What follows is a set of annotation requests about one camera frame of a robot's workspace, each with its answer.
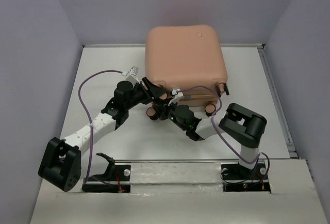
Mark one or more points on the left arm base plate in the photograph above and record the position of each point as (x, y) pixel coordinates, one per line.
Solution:
(115, 179)

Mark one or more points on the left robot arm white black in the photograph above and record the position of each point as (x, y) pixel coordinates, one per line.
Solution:
(61, 161)

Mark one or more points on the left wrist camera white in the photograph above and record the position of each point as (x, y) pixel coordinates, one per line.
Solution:
(131, 75)

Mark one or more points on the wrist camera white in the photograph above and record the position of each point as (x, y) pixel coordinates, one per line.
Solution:
(131, 75)
(176, 94)

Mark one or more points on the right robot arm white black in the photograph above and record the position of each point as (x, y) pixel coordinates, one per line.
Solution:
(240, 129)

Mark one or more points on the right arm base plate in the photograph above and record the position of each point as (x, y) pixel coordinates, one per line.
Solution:
(237, 178)

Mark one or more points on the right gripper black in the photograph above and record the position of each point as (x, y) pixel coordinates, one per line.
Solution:
(162, 109)

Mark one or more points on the pink hard-shell suitcase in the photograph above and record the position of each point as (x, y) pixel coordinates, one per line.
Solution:
(188, 58)

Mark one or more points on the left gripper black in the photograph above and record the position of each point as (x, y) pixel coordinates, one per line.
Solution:
(157, 91)

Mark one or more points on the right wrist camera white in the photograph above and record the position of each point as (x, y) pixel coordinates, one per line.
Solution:
(176, 94)

